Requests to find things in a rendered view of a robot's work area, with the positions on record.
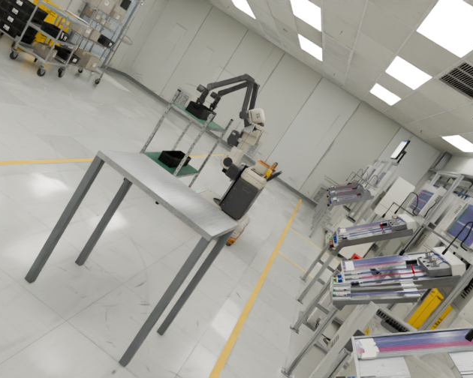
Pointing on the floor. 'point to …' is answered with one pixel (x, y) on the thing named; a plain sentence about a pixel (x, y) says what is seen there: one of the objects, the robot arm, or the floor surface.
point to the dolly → (16, 19)
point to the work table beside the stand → (185, 210)
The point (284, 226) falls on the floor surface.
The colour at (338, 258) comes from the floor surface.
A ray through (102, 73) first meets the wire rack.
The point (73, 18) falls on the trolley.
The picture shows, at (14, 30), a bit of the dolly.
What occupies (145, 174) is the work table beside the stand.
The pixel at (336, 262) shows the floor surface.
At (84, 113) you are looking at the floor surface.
